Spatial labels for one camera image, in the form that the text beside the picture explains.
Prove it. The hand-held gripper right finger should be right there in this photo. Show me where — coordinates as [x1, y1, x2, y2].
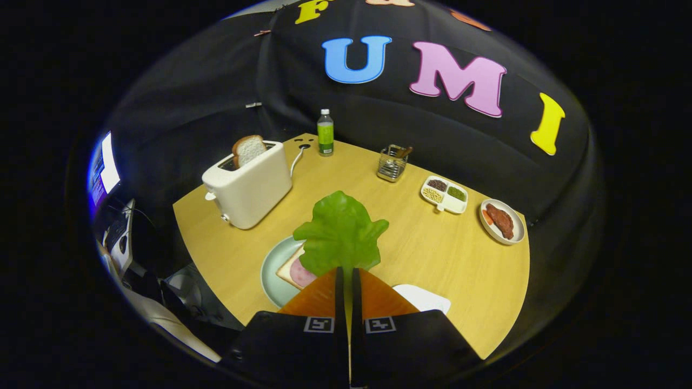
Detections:
[351, 267, 482, 389]

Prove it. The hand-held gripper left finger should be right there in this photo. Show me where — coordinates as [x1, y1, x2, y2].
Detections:
[219, 266, 350, 389]

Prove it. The green lettuce leaf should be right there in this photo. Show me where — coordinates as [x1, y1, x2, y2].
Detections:
[292, 190, 390, 279]

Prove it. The toasted bread slice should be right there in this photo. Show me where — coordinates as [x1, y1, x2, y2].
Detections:
[232, 135, 268, 169]

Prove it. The white leaf-shaped plate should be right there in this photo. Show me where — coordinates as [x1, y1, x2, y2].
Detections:
[392, 284, 452, 315]

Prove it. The pink ham slice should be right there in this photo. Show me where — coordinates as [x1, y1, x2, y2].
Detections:
[289, 258, 318, 289]

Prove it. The pale green round plate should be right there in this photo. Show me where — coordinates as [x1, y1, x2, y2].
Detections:
[261, 236, 325, 308]

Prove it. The white bread slice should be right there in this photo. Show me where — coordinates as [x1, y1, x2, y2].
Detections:
[276, 246, 314, 291]

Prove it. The white sectioned bean dish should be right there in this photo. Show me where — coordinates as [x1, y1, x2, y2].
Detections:
[420, 175, 469, 214]

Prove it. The red meat slice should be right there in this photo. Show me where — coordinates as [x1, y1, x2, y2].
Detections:
[485, 203, 515, 240]

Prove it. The white toaster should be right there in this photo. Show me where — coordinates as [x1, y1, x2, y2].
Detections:
[202, 140, 293, 231]

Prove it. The white round meat plate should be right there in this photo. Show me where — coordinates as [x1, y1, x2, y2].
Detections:
[479, 198, 526, 245]

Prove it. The black backdrop cloth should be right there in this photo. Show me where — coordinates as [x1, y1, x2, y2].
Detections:
[105, 0, 595, 227]

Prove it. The green label water bottle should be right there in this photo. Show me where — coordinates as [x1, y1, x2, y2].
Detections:
[317, 109, 335, 157]

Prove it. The computer monitor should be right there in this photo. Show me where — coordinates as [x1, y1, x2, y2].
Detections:
[86, 131, 122, 209]

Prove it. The metal wire utensil holder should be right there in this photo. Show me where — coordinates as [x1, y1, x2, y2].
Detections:
[376, 145, 409, 183]

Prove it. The white toaster cable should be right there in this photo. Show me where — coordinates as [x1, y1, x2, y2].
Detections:
[289, 145, 307, 179]

